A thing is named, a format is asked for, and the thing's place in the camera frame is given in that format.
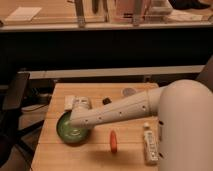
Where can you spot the green ceramic bowl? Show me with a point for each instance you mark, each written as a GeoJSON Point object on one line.
{"type": "Point", "coordinates": [69, 134]}

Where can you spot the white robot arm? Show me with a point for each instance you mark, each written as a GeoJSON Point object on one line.
{"type": "Point", "coordinates": [184, 110]}

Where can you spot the black rectangular remote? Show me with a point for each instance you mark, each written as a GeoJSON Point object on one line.
{"type": "Point", "coordinates": [106, 101]}

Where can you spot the white paper cup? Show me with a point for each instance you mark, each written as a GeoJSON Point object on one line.
{"type": "Point", "coordinates": [128, 92]}

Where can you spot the white rectangular block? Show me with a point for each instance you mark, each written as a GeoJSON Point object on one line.
{"type": "Point", "coordinates": [69, 101]}

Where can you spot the long wooden shelf board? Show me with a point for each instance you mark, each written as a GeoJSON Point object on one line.
{"type": "Point", "coordinates": [77, 73]}

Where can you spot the white plastic bottle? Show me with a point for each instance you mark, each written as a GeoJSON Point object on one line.
{"type": "Point", "coordinates": [150, 145]}

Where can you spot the black office chair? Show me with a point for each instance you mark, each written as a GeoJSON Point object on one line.
{"type": "Point", "coordinates": [10, 111]}

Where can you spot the white paper sheet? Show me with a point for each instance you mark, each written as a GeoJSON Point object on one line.
{"type": "Point", "coordinates": [23, 14]}

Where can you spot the metal frame post left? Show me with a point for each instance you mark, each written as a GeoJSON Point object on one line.
{"type": "Point", "coordinates": [80, 13]}

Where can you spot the metal frame post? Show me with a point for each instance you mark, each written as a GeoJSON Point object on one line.
{"type": "Point", "coordinates": [136, 19]}
{"type": "Point", "coordinates": [80, 13]}

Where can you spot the metal frame post right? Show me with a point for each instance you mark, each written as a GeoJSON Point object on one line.
{"type": "Point", "coordinates": [136, 19]}

